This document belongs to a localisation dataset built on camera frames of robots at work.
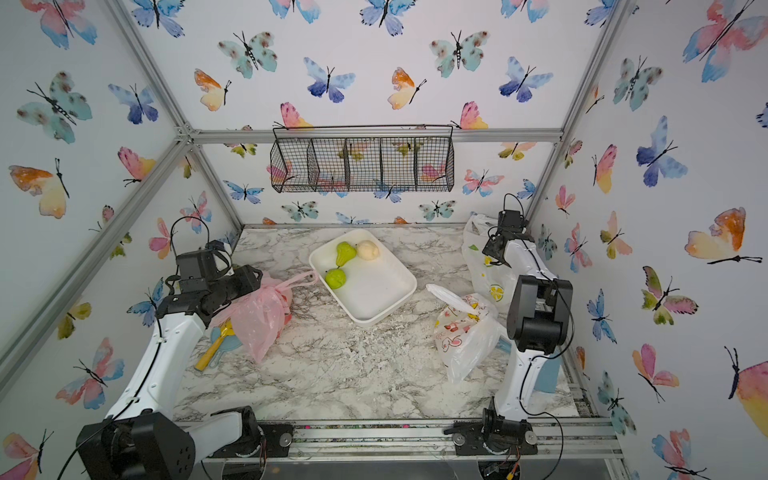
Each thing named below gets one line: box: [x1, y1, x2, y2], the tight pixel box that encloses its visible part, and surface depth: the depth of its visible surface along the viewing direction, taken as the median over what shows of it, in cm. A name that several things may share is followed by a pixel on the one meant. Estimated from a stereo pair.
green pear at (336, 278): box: [325, 266, 347, 290], surface depth 101 cm
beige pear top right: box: [357, 240, 380, 261], surface depth 109 cm
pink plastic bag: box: [211, 270, 319, 363], surface depth 82 cm
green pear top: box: [336, 241, 357, 267], surface depth 109 cm
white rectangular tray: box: [309, 229, 417, 326], surface depth 108 cm
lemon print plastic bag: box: [461, 213, 529, 313], surface depth 102 cm
